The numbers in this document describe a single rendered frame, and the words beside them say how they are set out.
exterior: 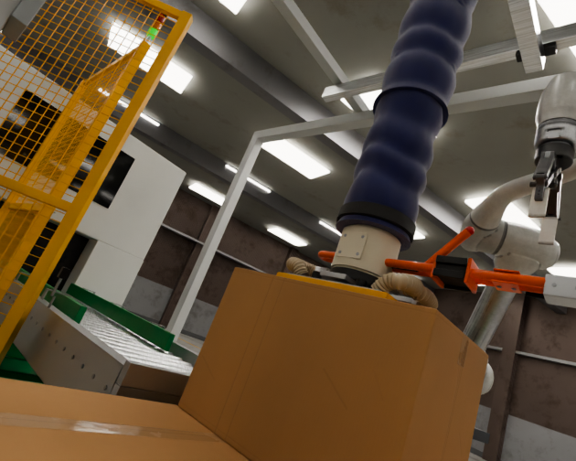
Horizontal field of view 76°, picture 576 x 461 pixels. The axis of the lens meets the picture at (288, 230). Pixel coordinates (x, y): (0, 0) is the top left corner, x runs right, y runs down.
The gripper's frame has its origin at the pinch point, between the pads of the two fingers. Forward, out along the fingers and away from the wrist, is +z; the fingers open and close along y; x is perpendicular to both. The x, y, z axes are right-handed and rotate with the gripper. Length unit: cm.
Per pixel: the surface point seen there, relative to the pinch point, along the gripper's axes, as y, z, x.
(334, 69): -100, -202, -201
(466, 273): 4.7, 14.8, -11.6
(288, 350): 20, 44, -40
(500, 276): 3.4, 13.9, -5.2
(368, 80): -116, -193, -169
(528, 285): 2.2, 14.7, -0.1
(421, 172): 2.8, -14.1, -30.2
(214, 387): 20, 59, -59
